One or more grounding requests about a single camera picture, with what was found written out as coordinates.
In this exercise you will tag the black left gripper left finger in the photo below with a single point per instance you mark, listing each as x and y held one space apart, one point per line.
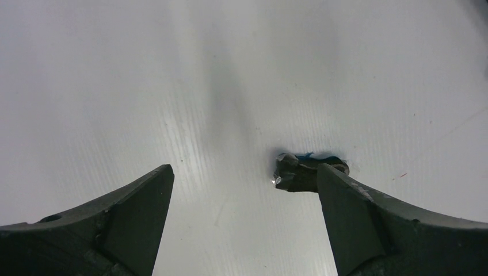
118 233

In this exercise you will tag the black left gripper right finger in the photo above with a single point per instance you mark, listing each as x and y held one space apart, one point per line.
372 233

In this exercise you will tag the blue black eraser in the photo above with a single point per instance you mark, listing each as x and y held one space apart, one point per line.
295 173

